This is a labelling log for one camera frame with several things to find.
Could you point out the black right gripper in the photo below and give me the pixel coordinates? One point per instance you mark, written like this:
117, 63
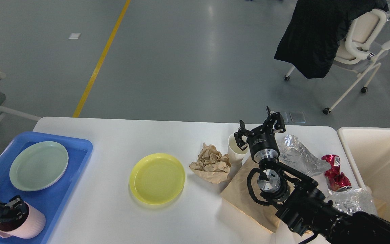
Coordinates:
261, 140

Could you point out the pink ribbed mug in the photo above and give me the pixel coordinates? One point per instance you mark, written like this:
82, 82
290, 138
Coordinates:
27, 227

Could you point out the yellow plastic plate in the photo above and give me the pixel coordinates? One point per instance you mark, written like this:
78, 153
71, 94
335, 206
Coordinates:
157, 179

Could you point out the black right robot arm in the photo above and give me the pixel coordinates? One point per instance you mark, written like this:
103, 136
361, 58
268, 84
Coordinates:
296, 197

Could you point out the white paper cup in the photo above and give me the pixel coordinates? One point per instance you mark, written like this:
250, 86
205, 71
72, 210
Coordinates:
236, 154

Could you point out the crumpled clear plastic wrap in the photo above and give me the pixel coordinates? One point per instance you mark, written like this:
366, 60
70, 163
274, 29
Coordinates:
294, 154

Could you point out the pale green plate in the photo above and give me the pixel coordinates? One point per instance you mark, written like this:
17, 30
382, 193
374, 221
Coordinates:
39, 166

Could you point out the blue plastic tray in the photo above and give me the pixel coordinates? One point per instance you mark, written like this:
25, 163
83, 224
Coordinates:
52, 200

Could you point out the crumpled brown paper ball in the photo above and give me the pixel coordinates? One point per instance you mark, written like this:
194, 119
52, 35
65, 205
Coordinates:
211, 165

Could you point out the flat brown paper bag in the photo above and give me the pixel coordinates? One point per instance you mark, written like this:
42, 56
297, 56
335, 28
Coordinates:
237, 194

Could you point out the crushed red can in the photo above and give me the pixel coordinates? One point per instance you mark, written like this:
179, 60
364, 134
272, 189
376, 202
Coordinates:
337, 180

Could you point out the black jacket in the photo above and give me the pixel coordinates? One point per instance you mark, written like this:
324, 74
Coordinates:
313, 36

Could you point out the cream plastic bin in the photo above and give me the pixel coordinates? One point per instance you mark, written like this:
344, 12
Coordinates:
368, 152

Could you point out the white office chair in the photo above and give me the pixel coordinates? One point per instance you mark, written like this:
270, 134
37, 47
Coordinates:
358, 51

